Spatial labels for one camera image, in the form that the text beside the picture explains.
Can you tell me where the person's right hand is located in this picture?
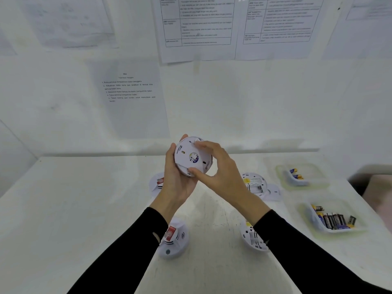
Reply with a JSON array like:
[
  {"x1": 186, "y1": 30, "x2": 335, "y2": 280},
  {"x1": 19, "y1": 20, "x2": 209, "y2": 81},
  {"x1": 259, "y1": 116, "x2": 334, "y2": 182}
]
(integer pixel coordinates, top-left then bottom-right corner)
[{"x1": 187, "y1": 141, "x2": 251, "y2": 205}]

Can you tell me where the person's left hand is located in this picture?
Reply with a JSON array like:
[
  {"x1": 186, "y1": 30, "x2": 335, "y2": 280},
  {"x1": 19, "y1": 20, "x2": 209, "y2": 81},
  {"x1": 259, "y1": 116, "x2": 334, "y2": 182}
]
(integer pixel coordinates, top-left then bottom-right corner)
[{"x1": 156, "y1": 134, "x2": 200, "y2": 206}]

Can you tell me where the white round smoke detector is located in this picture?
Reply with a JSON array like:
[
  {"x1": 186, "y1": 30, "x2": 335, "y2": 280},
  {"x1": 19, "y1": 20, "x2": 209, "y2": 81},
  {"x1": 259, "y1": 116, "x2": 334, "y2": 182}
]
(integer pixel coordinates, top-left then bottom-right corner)
[{"x1": 174, "y1": 136, "x2": 214, "y2": 178}]

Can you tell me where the person's left forearm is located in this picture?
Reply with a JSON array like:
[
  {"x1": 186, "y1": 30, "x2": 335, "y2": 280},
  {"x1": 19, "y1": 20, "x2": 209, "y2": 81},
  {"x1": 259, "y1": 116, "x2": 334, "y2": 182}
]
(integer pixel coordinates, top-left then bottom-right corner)
[{"x1": 67, "y1": 194, "x2": 184, "y2": 294}]

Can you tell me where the person's right forearm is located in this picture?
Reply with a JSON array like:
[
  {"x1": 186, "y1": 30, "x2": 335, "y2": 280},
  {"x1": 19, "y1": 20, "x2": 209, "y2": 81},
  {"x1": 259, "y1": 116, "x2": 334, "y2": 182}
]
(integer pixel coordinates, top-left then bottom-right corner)
[{"x1": 231, "y1": 190, "x2": 392, "y2": 294}]

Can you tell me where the smoke detector with red label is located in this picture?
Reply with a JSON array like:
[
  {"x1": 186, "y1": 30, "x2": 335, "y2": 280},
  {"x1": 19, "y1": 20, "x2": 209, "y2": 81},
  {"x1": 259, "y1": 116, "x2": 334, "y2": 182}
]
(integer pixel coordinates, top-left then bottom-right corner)
[
  {"x1": 158, "y1": 218, "x2": 190, "y2": 259},
  {"x1": 149, "y1": 173, "x2": 166, "y2": 198}
]

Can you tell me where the open white smoke detector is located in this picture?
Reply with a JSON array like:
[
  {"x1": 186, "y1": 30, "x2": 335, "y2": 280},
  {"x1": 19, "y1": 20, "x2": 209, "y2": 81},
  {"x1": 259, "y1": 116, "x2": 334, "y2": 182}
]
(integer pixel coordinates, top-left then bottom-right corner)
[
  {"x1": 241, "y1": 173, "x2": 269, "y2": 198},
  {"x1": 240, "y1": 220, "x2": 270, "y2": 253}
]

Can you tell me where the white instruction paper sheet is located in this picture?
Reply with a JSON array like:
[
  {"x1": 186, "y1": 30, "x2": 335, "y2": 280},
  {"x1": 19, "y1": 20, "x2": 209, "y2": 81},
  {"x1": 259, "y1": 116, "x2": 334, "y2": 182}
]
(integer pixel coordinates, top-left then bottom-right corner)
[{"x1": 89, "y1": 59, "x2": 171, "y2": 139}]

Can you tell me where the white smoke detector cover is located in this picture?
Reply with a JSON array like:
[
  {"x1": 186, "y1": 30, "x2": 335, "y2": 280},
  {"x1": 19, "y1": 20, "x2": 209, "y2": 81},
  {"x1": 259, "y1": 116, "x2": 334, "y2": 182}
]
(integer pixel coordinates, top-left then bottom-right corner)
[{"x1": 262, "y1": 184, "x2": 282, "y2": 202}]

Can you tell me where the clear plastic tray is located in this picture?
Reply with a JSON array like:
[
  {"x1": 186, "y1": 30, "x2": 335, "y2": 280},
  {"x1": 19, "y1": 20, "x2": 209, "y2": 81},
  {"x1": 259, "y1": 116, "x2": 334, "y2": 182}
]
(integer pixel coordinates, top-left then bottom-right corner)
[
  {"x1": 275, "y1": 163, "x2": 330, "y2": 191},
  {"x1": 298, "y1": 200, "x2": 368, "y2": 236}
]

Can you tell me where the printed table paper sheet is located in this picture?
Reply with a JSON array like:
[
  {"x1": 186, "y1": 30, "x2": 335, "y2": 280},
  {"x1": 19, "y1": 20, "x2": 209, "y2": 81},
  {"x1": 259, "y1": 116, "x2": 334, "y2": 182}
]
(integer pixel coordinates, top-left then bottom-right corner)
[
  {"x1": 235, "y1": 0, "x2": 326, "y2": 61},
  {"x1": 151, "y1": 0, "x2": 237, "y2": 65}
]

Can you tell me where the pile of black batteries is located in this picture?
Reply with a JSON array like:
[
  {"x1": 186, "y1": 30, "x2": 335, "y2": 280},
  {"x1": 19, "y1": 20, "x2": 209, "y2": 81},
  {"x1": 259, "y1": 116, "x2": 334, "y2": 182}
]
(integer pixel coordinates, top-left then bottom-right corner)
[{"x1": 311, "y1": 204, "x2": 357, "y2": 230}]

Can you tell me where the faint printed paper sheet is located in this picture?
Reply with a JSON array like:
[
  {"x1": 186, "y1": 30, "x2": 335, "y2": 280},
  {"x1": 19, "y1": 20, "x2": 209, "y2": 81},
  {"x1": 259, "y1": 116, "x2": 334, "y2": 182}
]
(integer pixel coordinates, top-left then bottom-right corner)
[
  {"x1": 345, "y1": 0, "x2": 392, "y2": 21},
  {"x1": 18, "y1": 0, "x2": 120, "y2": 50}
]

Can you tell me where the pink fabric item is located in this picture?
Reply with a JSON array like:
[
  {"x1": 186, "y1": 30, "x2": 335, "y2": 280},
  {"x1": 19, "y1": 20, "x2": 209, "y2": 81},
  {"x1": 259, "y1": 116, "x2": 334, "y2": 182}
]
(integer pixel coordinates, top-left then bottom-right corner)
[{"x1": 361, "y1": 174, "x2": 392, "y2": 215}]

